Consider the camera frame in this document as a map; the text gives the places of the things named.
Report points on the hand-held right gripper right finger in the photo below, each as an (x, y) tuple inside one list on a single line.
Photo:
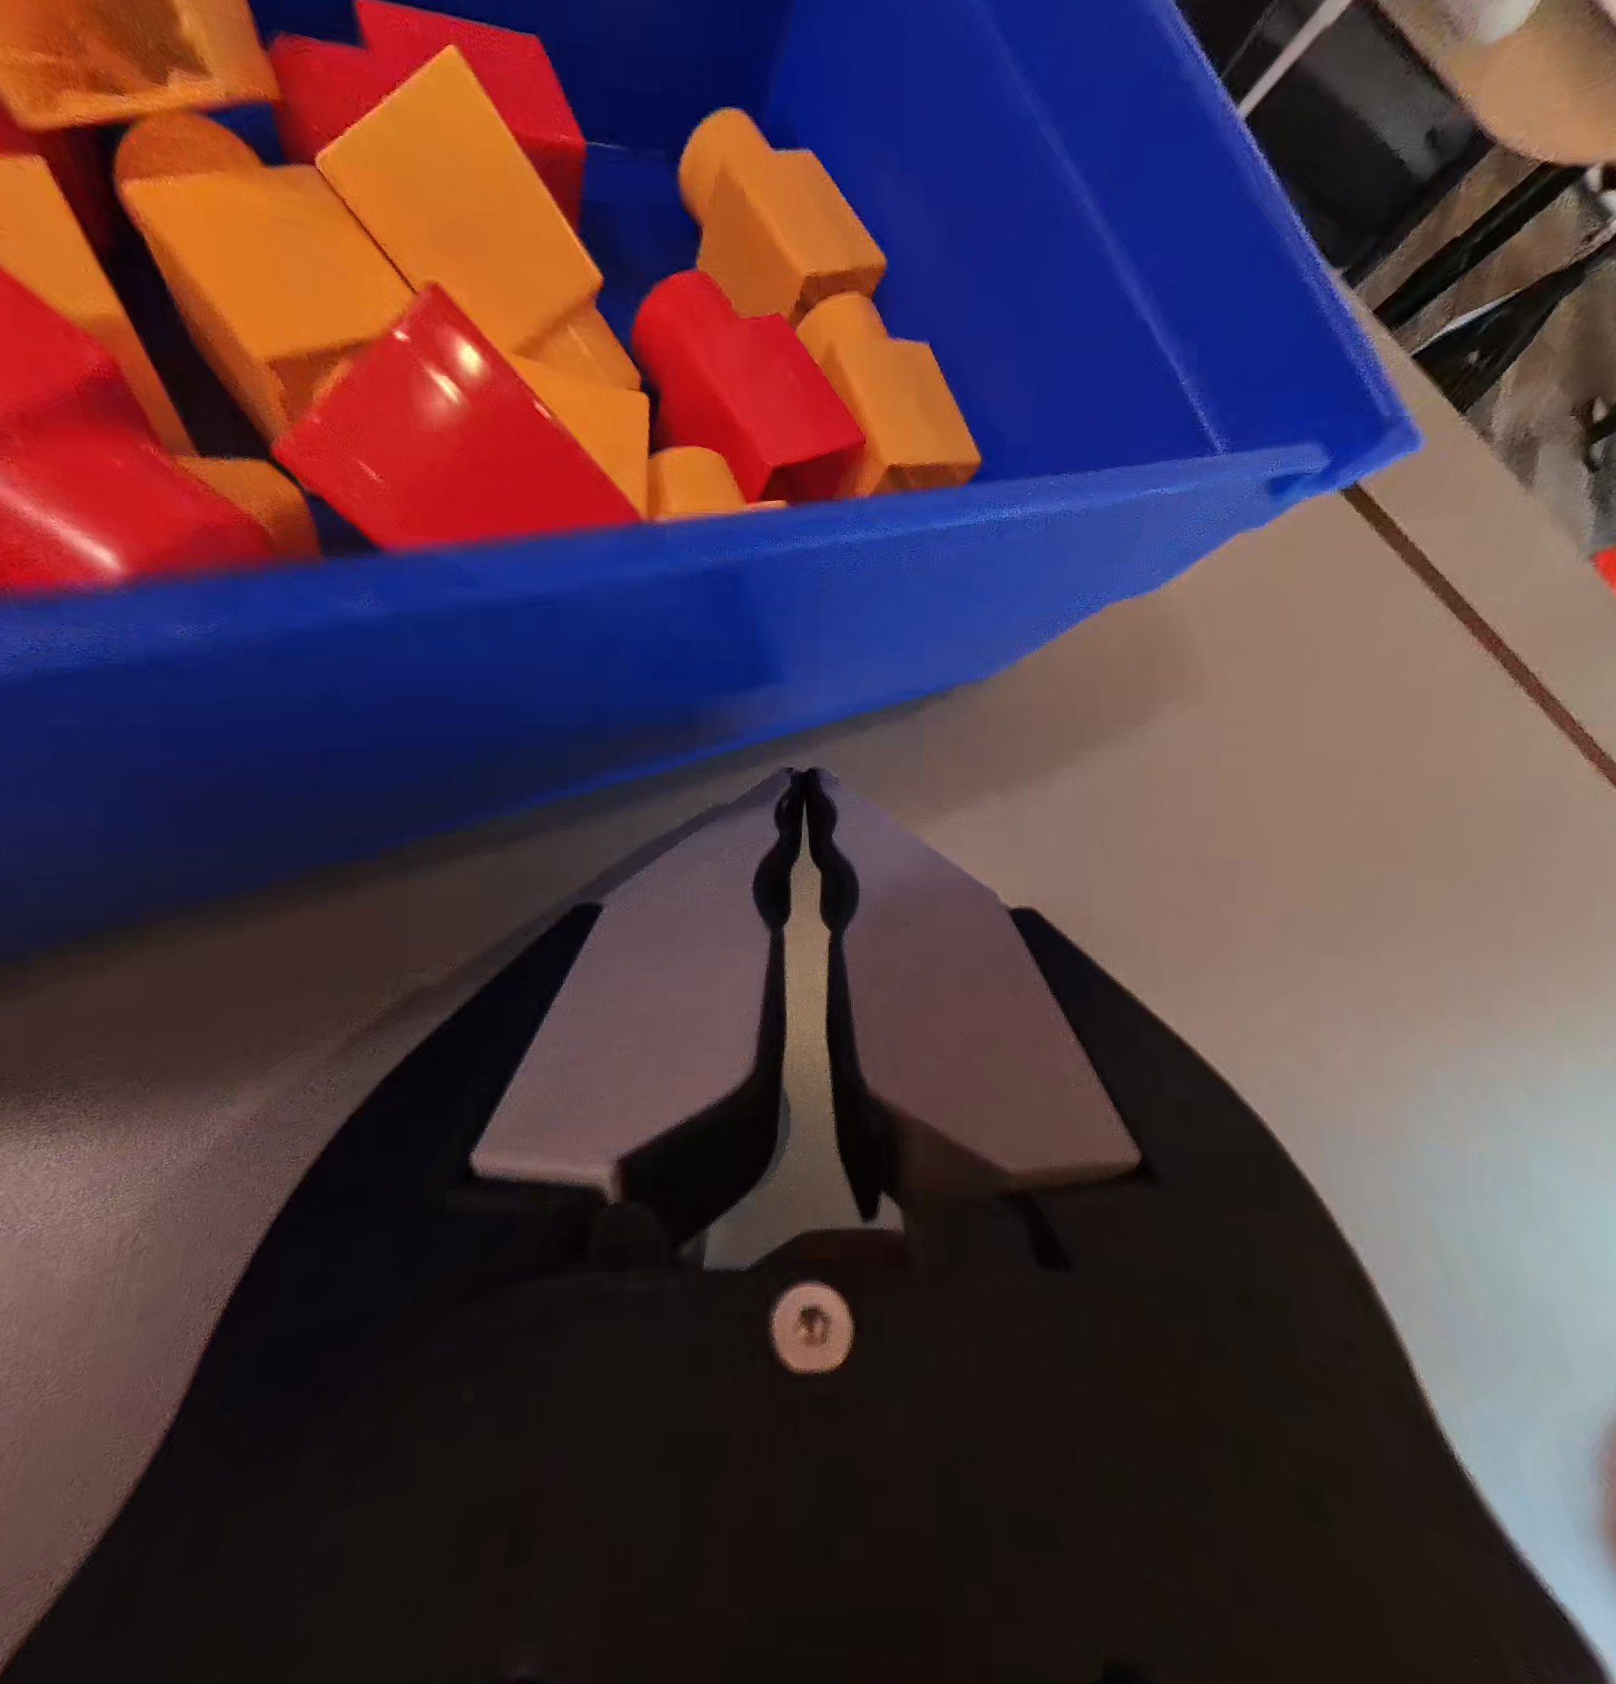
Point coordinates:
[(979, 1053)]

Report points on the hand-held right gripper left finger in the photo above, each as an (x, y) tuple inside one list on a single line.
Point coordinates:
[(637, 1053)]

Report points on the blue plastic bin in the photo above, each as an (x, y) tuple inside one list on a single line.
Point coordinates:
[(624, 658)]

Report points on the pile of mixed mega blocks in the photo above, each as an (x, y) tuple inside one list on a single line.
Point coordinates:
[(440, 290)]

